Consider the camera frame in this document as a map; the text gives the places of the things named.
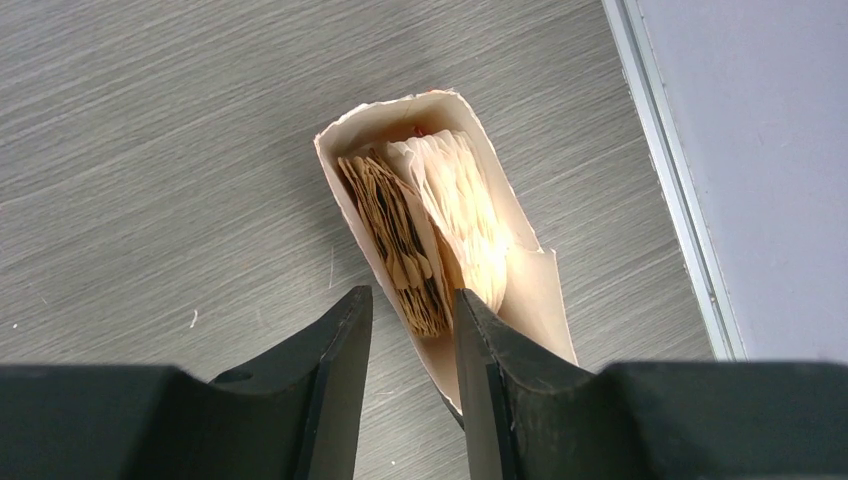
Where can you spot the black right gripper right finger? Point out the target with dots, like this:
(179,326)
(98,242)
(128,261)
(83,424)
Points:
(529,414)

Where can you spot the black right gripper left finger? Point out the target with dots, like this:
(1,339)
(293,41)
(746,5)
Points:
(292,412)

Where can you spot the orange coffee filter box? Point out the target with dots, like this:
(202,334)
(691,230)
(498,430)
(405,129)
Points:
(533,302)

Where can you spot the brown paper filter stack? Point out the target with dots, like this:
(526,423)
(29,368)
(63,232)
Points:
(406,241)

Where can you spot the white paper filter stack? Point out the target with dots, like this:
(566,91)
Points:
(443,169)

